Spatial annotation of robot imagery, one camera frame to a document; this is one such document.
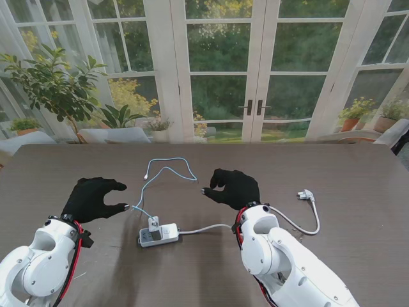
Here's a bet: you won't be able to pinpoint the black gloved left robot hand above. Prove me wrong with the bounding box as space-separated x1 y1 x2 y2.
60 177 131 224

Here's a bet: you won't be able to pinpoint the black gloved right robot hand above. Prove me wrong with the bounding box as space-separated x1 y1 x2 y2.
200 168 262 211

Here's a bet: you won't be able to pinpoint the grey USB wall charger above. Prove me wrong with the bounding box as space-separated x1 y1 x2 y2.
147 216 162 233

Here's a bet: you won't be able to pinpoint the light blue USB cable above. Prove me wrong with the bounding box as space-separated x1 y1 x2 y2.
131 156 198 221

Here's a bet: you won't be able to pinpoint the white power strip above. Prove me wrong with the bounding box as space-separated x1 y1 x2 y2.
138 223 180 249

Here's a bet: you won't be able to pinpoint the printed garden window backdrop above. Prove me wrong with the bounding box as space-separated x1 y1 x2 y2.
0 0 409 145

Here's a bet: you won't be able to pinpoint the dark object beside backdrop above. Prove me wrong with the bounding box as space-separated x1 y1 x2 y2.
391 127 409 156

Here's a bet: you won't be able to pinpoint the red right arm cables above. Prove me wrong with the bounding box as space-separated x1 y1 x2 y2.
235 207 277 307

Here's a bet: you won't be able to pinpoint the red arm cables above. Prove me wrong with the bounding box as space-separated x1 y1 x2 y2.
235 207 277 307
52 220 84 307

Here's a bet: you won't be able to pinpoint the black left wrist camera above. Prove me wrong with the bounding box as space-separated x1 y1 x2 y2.
79 230 95 249

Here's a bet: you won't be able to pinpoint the white power cord with plug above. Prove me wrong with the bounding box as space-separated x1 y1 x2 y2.
177 189 321 236

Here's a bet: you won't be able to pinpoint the red left arm cables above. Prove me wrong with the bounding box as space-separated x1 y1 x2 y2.
52 220 84 307

